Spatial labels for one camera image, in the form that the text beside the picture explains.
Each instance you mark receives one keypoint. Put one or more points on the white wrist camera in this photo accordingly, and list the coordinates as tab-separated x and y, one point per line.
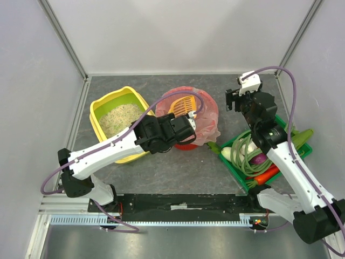
249	82
191	118

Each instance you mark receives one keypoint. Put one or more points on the green long beans bundle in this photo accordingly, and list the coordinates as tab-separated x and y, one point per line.
242	163

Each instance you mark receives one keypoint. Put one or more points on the white radish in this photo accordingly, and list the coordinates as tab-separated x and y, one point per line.
226	152

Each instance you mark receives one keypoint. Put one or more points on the orange carrot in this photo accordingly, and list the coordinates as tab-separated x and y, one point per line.
264	177

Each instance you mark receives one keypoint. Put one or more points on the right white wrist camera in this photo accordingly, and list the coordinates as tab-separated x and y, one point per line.
249	82

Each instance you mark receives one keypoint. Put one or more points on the grey slotted cable duct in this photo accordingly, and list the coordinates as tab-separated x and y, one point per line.
103	220

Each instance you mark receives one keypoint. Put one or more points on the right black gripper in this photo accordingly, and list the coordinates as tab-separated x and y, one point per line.
233	97

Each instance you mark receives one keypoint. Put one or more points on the green leafy vegetable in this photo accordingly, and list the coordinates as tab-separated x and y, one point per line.
300	138

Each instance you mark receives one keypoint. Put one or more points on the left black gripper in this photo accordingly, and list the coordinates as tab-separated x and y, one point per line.
187	127

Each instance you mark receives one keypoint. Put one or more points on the green vegetable tray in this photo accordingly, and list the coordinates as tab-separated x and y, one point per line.
303	152

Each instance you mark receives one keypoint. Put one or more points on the orange litter scoop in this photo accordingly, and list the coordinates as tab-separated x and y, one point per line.
183	106

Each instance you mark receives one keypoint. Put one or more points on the yellow litter box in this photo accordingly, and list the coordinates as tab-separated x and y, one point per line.
100	107

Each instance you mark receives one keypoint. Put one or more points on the red plastic waste basket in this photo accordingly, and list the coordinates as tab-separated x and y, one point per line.
186	145

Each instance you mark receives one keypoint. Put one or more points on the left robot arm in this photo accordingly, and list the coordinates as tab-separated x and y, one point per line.
151	134

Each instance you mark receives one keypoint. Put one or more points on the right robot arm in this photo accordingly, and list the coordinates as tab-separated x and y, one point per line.
315	214

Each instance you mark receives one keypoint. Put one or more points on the pink plastic bin liner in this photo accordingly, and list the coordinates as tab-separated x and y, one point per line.
207	121

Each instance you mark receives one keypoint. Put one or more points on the cat litter sand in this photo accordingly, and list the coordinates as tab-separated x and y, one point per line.
119	118

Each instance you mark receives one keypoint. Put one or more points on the purple onion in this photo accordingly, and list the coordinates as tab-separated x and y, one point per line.
258	159

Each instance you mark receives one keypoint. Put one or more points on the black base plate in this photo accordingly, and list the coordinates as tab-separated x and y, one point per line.
135	203

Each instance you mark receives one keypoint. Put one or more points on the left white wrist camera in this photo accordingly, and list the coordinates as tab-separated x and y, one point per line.
191	118

